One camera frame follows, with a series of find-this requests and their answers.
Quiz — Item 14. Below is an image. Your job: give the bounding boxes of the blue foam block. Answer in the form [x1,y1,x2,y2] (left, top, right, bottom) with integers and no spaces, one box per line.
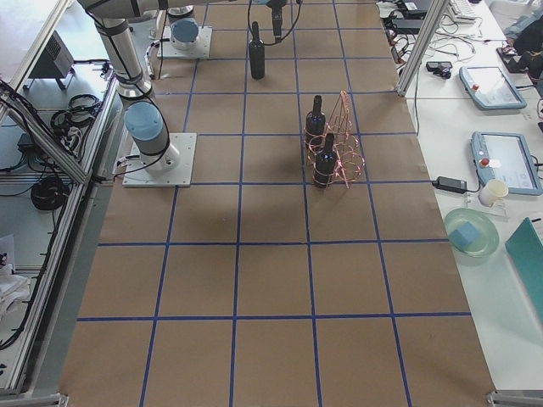
[449,221,481,250]

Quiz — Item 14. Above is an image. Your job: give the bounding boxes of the dark wine bottle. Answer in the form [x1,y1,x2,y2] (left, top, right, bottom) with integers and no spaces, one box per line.
[248,21,266,80]
[305,95,326,149]

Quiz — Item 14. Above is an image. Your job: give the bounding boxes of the blue teach pendant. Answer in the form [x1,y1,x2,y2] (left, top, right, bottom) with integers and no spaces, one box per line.
[470,131,542,196]
[458,66,527,110]

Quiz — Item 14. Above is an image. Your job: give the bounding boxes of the teal box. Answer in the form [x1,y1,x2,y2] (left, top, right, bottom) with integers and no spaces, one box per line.
[505,216,542,321]

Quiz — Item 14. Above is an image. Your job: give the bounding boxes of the dark wine bottle in basket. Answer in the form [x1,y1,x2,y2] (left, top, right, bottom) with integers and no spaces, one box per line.
[305,95,326,149]

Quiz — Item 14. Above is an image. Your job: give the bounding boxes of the black power adapter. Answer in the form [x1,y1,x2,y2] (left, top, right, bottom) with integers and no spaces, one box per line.
[432,176,467,194]

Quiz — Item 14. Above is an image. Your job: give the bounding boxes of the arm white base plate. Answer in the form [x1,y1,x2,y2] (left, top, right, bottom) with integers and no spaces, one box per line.
[158,26,212,59]
[122,133,198,187]

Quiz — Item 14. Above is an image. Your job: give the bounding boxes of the black braided left cable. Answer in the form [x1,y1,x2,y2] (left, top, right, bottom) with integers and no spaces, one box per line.
[247,0,305,47]

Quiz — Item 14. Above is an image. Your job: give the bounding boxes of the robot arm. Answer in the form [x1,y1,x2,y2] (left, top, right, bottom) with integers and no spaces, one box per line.
[170,1,296,49]
[79,1,203,174]

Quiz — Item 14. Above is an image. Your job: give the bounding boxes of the white paper cup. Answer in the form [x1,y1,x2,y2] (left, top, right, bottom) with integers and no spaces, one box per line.
[478,179,509,207]

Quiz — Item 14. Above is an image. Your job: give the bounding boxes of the aluminium frame post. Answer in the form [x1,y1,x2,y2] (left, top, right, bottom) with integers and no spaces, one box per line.
[395,0,448,97]

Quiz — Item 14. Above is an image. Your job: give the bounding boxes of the copper wire wine basket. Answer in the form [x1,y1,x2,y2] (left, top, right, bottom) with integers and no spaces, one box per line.
[302,91,365,188]

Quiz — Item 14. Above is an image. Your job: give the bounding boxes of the green glass plate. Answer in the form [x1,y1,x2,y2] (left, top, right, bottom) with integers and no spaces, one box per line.
[444,208,500,258]

